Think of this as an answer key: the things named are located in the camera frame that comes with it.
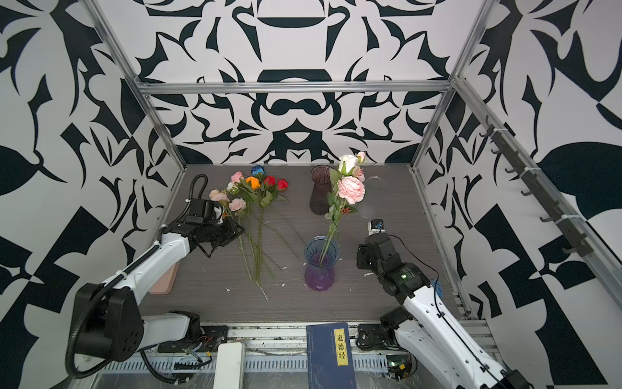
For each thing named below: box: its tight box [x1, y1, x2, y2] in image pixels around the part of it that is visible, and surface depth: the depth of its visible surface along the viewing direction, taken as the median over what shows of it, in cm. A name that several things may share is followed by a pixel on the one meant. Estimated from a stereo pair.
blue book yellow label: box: [306, 322, 358, 389], surface depth 71 cm
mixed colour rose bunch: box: [208, 165, 290, 302], surface depth 104 cm
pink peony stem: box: [318, 176, 366, 266], surface depth 64 cm
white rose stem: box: [319, 153, 359, 264], surface depth 66 cm
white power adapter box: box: [213, 341, 246, 389], surface depth 66 cm
